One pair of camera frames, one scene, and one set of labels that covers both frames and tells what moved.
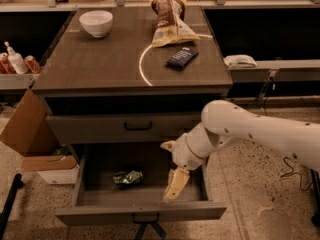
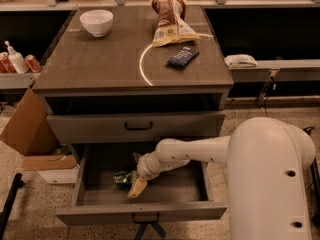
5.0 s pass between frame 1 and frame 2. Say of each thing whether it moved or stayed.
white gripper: moved
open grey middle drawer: stayed
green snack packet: stayed
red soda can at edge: stayed
